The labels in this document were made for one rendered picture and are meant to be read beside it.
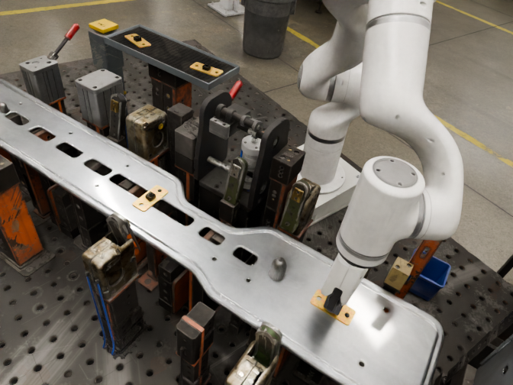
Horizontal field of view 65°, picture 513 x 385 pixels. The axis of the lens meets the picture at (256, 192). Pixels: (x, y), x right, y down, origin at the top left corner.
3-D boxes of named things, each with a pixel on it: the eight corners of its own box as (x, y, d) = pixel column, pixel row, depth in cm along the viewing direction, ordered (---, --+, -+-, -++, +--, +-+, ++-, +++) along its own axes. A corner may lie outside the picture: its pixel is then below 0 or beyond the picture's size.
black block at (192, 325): (165, 393, 91) (159, 331, 71) (195, 356, 98) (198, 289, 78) (193, 415, 89) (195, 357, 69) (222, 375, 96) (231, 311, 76)
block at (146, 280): (137, 281, 111) (126, 208, 91) (169, 251, 120) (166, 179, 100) (151, 292, 109) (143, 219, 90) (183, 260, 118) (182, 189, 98)
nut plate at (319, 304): (308, 302, 78) (310, 299, 77) (317, 289, 81) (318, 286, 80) (348, 326, 75) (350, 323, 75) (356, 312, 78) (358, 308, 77)
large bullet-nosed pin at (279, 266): (265, 279, 83) (269, 260, 78) (272, 270, 85) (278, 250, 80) (278, 288, 82) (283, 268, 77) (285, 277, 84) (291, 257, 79)
